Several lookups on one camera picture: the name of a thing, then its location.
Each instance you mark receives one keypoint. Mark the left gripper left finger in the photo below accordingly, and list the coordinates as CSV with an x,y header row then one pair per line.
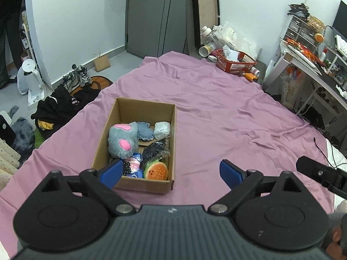
x,y
98,185

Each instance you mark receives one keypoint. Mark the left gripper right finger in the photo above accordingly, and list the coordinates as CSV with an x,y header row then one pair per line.
x,y
243,185

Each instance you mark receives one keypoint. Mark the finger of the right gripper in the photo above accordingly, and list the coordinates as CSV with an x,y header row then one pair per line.
x,y
316,171

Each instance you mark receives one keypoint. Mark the grey pink paw plush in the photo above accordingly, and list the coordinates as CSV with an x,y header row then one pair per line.
x,y
123,140

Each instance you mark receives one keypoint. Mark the burger plush toy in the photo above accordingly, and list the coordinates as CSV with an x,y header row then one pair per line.
x,y
156,171

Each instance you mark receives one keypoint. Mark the clear bag black pieces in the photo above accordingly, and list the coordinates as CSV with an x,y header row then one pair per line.
x,y
155,151

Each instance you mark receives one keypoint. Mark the blue denim pouch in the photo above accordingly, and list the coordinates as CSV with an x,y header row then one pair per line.
x,y
145,133

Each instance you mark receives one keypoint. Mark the white soft wad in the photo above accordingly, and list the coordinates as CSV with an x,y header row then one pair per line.
x,y
161,130

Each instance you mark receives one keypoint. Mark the black felt patch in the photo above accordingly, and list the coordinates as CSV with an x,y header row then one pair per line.
x,y
126,168

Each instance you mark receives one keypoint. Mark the person hand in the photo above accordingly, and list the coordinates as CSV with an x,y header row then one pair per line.
x,y
331,244

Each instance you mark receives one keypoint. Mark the pink bed sheet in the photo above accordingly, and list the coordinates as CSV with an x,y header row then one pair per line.
x,y
219,116

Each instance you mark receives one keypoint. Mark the black clothes pile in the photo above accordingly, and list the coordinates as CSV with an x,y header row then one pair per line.
x,y
60,107

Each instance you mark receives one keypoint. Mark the white desk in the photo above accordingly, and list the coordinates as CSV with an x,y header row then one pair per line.
x,y
287,58

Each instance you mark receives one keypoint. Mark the orange bottle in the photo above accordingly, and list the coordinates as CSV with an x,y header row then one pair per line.
x,y
250,77

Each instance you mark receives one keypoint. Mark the grey sneakers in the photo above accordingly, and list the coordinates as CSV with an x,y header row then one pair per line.
x,y
78,77

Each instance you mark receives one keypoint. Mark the red plastic basket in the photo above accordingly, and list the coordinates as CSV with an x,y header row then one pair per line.
x,y
243,64

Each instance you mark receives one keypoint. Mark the brown paper bag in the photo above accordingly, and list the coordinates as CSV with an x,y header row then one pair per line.
x,y
101,62

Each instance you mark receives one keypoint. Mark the white humidifier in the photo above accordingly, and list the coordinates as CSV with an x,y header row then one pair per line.
x,y
29,80

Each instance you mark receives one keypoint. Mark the white keyboard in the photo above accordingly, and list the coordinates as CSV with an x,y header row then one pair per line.
x,y
341,45

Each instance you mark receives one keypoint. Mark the white cup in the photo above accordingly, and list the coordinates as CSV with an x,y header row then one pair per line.
x,y
205,50

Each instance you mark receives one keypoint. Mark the drawer organizer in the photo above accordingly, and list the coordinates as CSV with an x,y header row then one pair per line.
x,y
302,33

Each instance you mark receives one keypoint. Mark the black monitor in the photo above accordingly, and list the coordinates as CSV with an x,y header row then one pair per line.
x,y
340,22

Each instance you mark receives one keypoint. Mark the clear plastic bags pile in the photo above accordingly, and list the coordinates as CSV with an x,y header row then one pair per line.
x,y
229,35

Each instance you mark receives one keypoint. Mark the grey door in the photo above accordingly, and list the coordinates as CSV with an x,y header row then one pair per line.
x,y
155,27

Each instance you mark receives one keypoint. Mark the framed board leaning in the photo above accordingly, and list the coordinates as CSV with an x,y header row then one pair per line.
x,y
204,13

